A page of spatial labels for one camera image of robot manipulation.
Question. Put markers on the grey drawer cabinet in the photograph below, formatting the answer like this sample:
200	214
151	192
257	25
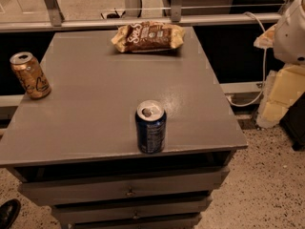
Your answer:
76	150

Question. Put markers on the black shoe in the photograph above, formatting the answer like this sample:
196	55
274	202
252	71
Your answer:
9	212

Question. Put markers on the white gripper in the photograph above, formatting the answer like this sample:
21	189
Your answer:
291	35

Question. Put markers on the metal railing frame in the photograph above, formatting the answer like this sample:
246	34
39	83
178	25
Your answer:
83	15

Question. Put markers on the blue soda can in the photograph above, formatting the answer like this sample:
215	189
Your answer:
150	119

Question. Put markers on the orange soda can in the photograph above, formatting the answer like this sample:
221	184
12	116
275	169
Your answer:
30	74

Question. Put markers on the brown chip bag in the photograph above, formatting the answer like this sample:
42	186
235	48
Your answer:
148	36

